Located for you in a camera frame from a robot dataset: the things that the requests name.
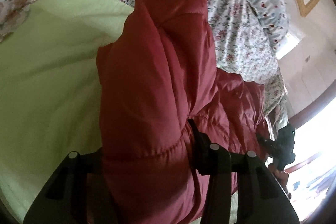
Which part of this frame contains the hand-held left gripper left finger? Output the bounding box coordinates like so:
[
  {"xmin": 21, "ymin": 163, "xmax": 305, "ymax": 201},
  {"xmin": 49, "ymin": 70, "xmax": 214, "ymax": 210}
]
[{"xmin": 23, "ymin": 149, "xmax": 116, "ymax": 224}]

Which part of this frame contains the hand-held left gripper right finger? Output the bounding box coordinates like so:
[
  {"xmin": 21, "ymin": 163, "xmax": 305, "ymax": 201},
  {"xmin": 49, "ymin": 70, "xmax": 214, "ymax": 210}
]
[{"xmin": 188, "ymin": 119, "xmax": 300, "ymax": 224}]

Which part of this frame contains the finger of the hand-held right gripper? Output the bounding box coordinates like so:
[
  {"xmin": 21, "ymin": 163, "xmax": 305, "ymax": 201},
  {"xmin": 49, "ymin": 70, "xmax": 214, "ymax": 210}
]
[{"xmin": 257, "ymin": 134, "xmax": 277, "ymax": 157}]

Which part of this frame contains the red quilted jacket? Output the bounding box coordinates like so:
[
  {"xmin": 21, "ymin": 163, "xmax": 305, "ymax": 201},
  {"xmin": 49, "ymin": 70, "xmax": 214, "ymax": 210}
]
[{"xmin": 96, "ymin": 0, "xmax": 271, "ymax": 224}]

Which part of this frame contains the light green blanket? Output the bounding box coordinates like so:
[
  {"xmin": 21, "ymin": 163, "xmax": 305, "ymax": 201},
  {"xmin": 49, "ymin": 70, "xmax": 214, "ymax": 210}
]
[{"xmin": 0, "ymin": 0, "xmax": 135, "ymax": 224}]

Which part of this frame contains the white pillow with small flowers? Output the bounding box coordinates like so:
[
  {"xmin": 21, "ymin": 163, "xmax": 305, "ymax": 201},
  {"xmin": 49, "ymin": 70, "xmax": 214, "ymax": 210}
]
[{"xmin": 243, "ymin": 0, "xmax": 290, "ymax": 51}]

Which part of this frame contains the dark wooden rail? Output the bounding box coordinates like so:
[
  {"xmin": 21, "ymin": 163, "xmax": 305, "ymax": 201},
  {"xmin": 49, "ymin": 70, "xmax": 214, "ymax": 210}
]
[{"xmin": 289, "ymin": 93, "xmax": 336, "ymax": 131}]

